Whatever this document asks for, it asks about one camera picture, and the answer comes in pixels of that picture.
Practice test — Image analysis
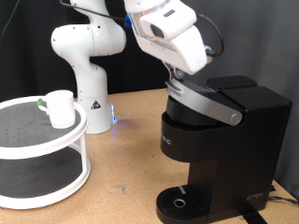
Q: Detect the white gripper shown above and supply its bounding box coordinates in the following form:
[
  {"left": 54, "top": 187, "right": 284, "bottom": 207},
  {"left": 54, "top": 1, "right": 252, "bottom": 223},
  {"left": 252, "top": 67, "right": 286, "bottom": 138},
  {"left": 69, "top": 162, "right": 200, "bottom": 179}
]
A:
[{"left": 135, "top": 23, "right": 208, "bottom": 83}]

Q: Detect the black Keurig coffee machine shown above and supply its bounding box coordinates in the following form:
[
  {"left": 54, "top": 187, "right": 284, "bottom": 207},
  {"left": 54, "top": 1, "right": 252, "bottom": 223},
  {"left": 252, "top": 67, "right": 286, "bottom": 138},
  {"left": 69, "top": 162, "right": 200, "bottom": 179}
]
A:
[{"left": 155, "top": 75, "right": 293, "bottom": 224}]

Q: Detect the white mug green-taped handle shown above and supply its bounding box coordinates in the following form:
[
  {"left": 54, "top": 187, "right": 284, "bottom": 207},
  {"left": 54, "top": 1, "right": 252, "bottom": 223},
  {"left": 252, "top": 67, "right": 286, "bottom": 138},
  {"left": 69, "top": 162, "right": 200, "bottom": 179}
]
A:
[{"left": 36, "top": 90, "right": 77, "bottom": 130}]

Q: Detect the black backdrop curtain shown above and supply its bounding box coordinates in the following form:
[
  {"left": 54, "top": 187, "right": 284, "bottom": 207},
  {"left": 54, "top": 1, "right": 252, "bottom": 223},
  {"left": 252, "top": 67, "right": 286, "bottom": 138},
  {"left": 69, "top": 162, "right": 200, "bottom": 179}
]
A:
[{"left": 0, "top": 0, "right": 176, "bottom": 104}]

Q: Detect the clear water reservoir black lid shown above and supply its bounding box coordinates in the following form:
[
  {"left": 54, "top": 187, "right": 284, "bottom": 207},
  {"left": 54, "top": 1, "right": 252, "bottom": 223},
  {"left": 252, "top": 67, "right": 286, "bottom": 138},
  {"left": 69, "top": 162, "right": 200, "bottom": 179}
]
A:
[{"left": 205, "top": 75, "right": 258, "bottom": 92}]

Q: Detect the grey partition panel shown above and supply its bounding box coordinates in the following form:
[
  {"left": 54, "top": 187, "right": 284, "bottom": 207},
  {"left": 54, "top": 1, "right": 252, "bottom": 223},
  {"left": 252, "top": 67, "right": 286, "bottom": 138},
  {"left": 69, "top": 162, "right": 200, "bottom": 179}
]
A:
[{"left": 170, "top": 0, "right": 299, "bottom": 200}]

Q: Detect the white two-tier turntable shelf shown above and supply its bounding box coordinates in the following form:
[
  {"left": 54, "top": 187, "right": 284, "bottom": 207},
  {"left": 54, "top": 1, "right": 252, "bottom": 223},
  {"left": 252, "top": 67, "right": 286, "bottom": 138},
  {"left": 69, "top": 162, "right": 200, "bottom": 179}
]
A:
[{"left": 0, "top": 95, "right": 92, "bottom": 210}]

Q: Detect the black tape strip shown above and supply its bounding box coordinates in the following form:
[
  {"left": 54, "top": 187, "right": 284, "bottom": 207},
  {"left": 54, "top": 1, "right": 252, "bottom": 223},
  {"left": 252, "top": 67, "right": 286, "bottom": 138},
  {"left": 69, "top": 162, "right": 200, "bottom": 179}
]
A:
[{"left": 237, "top": 203, "right": 269, "bottom": 224}]

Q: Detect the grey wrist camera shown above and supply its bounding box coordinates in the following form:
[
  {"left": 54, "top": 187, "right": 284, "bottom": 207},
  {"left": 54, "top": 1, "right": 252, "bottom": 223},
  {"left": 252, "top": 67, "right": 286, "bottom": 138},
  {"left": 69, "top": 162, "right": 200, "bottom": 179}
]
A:
[{"left": 203, "top": 44, "right": 217, "bottom": 59}]

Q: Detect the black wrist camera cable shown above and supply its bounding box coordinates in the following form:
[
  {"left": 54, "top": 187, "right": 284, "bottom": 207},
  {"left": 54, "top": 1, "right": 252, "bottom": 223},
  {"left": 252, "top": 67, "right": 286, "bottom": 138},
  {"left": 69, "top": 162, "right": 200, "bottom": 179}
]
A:
[{"left": 59, "top": 0, "right": 225, "bottom": 59}]

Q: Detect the blue camera mount bracket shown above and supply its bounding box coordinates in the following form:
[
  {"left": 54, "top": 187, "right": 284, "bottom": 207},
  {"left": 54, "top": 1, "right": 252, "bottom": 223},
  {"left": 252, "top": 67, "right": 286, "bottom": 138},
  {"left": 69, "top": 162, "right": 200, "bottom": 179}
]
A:
[{"left": 123, "top": 13, "right": 132, "bottom": 30}]

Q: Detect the coffee machine power cable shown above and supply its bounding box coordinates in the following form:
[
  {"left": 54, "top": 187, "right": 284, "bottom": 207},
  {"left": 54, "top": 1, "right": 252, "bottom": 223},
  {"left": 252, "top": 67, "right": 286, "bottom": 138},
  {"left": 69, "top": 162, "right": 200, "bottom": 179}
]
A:
[{"left": 267, "top": 195, "right": 299, "bottom": 206}]

